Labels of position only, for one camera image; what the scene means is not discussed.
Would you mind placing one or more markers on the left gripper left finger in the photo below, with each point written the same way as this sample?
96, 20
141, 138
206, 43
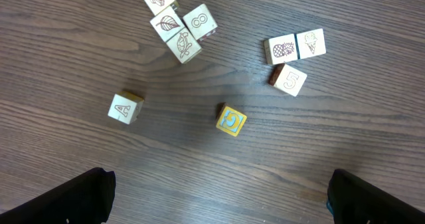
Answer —
87, 198

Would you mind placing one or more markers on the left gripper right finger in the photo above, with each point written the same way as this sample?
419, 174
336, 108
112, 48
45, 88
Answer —
352, 200

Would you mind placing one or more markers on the yellow wooden block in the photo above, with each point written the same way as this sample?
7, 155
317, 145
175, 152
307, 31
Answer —
184, 46
230, 120

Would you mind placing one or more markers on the wooden block teal side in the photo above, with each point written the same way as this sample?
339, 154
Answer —
125, 107

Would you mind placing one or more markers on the wooden block green picture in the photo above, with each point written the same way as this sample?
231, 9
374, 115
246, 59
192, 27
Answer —
288, 79

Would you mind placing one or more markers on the yellow top wooden block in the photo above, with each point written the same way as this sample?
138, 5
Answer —
230, 120

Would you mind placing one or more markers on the wooden block triangle picture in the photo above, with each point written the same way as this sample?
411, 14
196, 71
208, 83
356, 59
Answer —
311, 43

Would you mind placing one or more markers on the wooden block brown picture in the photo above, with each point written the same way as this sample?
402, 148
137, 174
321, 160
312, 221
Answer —
281, 49

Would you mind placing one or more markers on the wooden block ball picture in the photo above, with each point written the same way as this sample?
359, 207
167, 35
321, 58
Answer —
167, 24

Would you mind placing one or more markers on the wooden block red side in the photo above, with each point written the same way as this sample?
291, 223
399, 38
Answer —
200, 22

